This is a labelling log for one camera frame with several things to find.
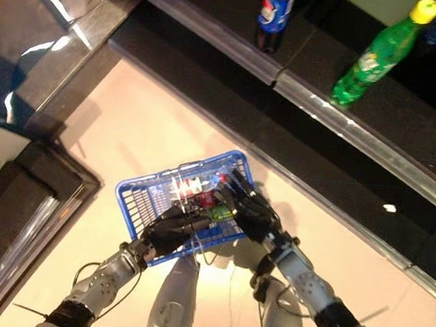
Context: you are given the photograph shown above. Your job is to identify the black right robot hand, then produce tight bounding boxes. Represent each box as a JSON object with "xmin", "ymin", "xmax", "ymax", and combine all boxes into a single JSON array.
[{"xmin": 210, "ymin": 166, "xmax": 288, "ymax": 248}]

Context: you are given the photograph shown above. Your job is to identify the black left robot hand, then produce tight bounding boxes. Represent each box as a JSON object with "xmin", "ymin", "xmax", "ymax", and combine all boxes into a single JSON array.
[{"xmin": 138, "ymin": 204, "xmax": 214, "ymax": 262}]

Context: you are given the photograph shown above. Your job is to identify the Coca-Cola bottle red label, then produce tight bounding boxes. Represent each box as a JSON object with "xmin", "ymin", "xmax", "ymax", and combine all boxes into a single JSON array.
[{"xmin": 188, "ymin": 189, "xmax": 224, "ymax": 215}]

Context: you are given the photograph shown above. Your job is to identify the water bottle red label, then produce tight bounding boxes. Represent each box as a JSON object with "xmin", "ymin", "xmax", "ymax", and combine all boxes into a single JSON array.
[{"xmin": 168, "ymin": 169, "xmax": 228, "ymax": 205}]

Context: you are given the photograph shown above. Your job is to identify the blue plastic shopping basket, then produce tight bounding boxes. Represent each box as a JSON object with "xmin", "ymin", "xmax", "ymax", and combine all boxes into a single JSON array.
[{"xmin": 107, "ymin": 139, "xmax": 259, "ymax": 278}]

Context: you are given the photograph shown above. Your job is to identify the silver left robot leg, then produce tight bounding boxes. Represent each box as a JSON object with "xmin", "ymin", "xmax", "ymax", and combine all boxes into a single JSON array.
[{"xmin": 146, "ymin": 255, "xmax": 201, "ymax": 327}]

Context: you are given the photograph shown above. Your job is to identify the low black base shelf board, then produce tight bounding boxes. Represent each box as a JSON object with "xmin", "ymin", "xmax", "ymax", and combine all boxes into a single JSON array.
[
  {"xmin": 98, "ymin": 0, "xmax": 295, "ymax": 166},
  {"xmin": 228, "ymin": 69, "xmax": 436, "ymax": 309}
]

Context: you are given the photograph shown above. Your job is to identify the black zip tie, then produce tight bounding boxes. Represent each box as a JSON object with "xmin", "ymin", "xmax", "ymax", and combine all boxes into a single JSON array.
[
  {"xmin": 355, "ymin": 302, "xmax": 391, "ymax": 324},
  {"xmin": 11, "ymin": 302, "xmax": 53, "ymax": 321}
]

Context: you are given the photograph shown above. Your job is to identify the black side shelf unit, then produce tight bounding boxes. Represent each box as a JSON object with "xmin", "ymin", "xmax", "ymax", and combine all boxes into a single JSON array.
[{"xmin": 0, "ymin": 0, "xmax": 141, "ymax": 327}]

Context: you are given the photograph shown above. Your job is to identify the green Sprite bottle yellow cap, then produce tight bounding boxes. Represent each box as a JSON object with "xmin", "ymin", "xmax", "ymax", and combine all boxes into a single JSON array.
[{"xmin": 329, "ymin": 0, "xmax": 436, "ymax": 118}]

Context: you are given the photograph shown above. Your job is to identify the Pepsi bottle blue cap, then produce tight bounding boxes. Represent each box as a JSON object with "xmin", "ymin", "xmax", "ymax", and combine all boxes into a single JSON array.
[{"xmin": 254, "ymin": 0, "xmax": 296, "ymax": 56}]

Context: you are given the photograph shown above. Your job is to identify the black shelf board with rail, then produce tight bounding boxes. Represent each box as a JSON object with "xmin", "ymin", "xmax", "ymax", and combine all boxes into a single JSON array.
[
  {"xmin": 262, "ymin": 0, "xmax": 436, "ymax": 216},
  {"xmin": 93, "ymin": 0, "xmax": 292, "ymax": 88}
]

